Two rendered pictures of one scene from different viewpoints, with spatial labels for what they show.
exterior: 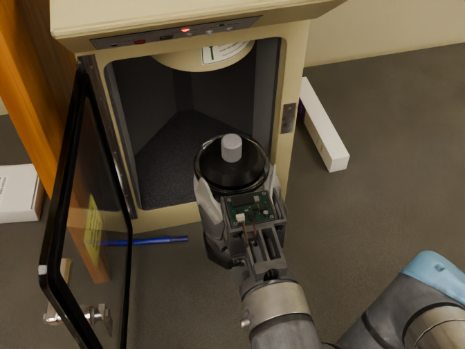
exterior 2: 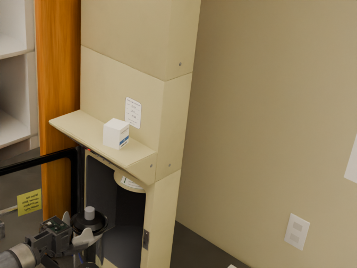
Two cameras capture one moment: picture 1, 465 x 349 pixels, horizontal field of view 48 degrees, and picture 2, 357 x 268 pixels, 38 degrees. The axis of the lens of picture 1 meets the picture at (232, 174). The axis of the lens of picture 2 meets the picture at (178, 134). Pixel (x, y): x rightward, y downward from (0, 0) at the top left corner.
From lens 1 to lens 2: 1.13 m
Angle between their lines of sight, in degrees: 44
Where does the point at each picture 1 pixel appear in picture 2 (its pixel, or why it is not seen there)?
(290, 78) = (146, 215)
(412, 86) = not seen: outside the picture
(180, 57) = (117, 174)
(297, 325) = (10, 257)
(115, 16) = (64, 127)
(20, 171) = not seen: hidden behind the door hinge
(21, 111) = (42, 145)
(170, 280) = not seen: outside the picture
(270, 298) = (18, 246)
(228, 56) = (130, 186)
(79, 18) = (58, 122)
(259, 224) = (49, 229)
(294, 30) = (148, 189)
